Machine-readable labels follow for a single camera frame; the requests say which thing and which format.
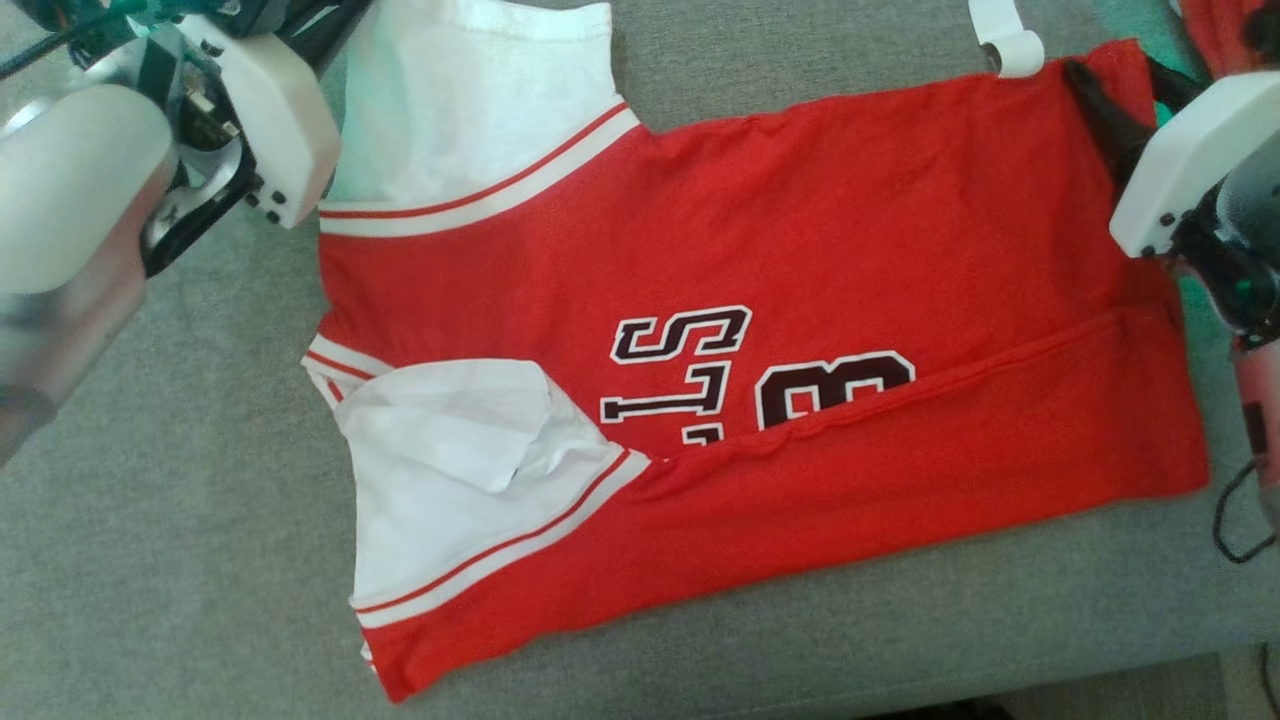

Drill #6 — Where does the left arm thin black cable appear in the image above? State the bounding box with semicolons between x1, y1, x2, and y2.
0;10;121;79

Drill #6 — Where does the red jersey with white sleeves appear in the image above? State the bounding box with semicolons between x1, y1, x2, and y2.
300;0;1211;704

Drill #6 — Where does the white cable label tag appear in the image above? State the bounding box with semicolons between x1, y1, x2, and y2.
966;0;1047;80

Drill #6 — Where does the right gripper white-banded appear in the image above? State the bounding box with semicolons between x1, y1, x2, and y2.
1062;56;1280;337

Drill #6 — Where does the grey sofa seat cushion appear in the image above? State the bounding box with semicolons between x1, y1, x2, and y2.
0;0;1280;720

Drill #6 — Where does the red white-trimmed garment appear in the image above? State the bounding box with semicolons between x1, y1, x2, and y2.
1178;0;1263;76

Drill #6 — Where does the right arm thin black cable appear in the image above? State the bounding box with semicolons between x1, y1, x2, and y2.
1210;452;1280;566

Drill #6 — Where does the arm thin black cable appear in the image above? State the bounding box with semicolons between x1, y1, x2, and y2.
0;10;121;79
1210;452;1280;566

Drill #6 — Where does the left gripper white-banded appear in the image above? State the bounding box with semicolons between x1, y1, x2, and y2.
139;0;374;277

